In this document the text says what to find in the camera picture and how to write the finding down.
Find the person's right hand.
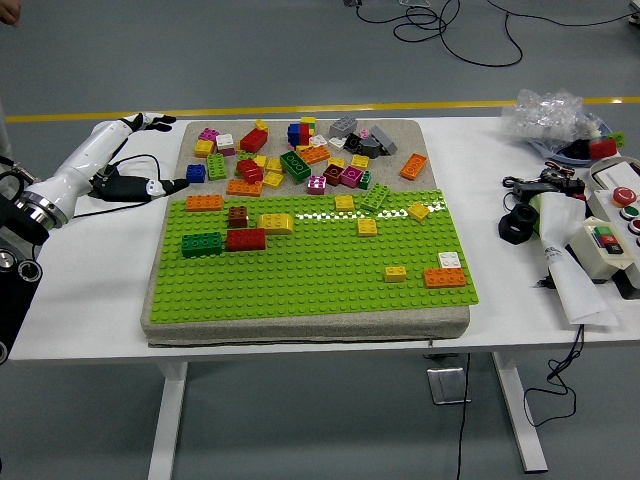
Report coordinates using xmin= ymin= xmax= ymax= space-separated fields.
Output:
xmin=0 ymin=0 xmax=22 ymax=28

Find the white emergency stop control box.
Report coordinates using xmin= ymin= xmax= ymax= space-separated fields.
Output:
xmin=584 ymin=186 xmax=640 ymax=289

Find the light blue basin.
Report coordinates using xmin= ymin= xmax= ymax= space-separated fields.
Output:
xmin=527 ymin=122 xmax=626 ymax=164

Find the small white switch box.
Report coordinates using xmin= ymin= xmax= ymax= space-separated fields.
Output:
xmin=569 ymin=216 xmax=636 ymax=282

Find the green studded baseplate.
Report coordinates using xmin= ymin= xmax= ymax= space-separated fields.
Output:
xmin=148 ymin=188 xmax=480 ymax=326

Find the black module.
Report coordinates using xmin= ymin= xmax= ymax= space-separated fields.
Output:
xmin=558 ymin=177 xmax=587 ymax=201

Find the orange eight-stud brick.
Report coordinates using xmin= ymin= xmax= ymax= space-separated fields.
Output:
xmin=184 ymin=194 xmax=224 ymax=213
xmin=399 ymin=152 xmax=430 ymax=182
xmin=422 ymin=267 xmax=468 ymax=290
xmin=225 ymin=178 xmax=265 ymax=198
xmin=295 ymin=144 xmax=332 ymax=166

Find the black power adapter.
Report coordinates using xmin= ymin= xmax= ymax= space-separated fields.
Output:
xmin=513 ymin=180 xmax=560 ymax=197

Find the large black nut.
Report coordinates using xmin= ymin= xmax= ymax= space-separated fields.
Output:
xmin=497 ymin=202 xmax=540 ymax=245

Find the black cable under table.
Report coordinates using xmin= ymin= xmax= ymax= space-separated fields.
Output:
xmin=455 ymin=352 xmax=472 ymax=480

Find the long grey brick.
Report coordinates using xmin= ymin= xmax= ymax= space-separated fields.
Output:
xmin=368 ymin=124 xmax=399 ymax=155

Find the white table leg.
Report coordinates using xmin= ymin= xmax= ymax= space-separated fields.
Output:
xmin=491 ymin=351 xmax=549 ymax=474
xmin=147 ymin=360 xmax=189 ymax=480

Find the lime green roll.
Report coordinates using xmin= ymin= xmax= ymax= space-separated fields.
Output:
xmin=528 ymin=194 xmax=545 ymax=235

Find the black floor cable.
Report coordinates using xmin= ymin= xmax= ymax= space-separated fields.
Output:
xmin=349 ymin=0 xmax=525 ymax=69
xmin=487 ymin=0 xmax=640 ymax=29

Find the black hanging cable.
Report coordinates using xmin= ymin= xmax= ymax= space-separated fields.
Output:
xmin=523 ymin=324 xmax=586 ymax=428

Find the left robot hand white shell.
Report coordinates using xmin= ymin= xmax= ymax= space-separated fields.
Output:
xmin=25 ymin=112 xmax=191 ymax=222

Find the yellow floor tape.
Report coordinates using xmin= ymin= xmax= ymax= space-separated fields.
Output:
xmin=4 ymin=96 xmax=640 ymax=125

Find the grey-brown cushion mat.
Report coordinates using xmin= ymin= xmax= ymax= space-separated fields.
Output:
xmin=139 ymin=118 xmax=471 ymax=349

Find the clear plastic bag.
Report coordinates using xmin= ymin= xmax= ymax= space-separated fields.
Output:
xmin=501 ymin=88 xmax=607 ymax=147

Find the dark green eight-stud brick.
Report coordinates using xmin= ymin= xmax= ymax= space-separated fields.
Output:
xmin=180 ymin=231 xmax=224 ymax=259

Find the black object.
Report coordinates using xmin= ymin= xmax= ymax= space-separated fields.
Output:
xmin=563 ymin=139 xmax=594 ymax=159

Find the blue and red brick stack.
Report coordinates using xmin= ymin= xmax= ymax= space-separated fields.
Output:
xmin=286 ymin=121 xmax=312 ymax=148

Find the light grey brick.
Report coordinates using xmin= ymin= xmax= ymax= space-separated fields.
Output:
xmin=327 ymin=115 xmax=359 ymax=139

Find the white paper sheet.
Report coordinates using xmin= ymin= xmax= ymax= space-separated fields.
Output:
xmin=536 ymin=192 xmax=621 ymax=328

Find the silver floor plate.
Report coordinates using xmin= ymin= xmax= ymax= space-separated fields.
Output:
xmin=426 ymin=367 xmax=472 ymax=406

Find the yellow curved brick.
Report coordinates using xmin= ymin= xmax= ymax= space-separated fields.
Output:
xmin=256 ymin=212 xmax=297 ymax=236

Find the red eight-stud brick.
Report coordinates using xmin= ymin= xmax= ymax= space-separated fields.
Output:
xmin=238 ymin=128 xmax=270 ymax=154
xmin=225 ymin=228 xmax=268 ymax=253
xmin=588 ymin=138 xmax=619 ymax=161

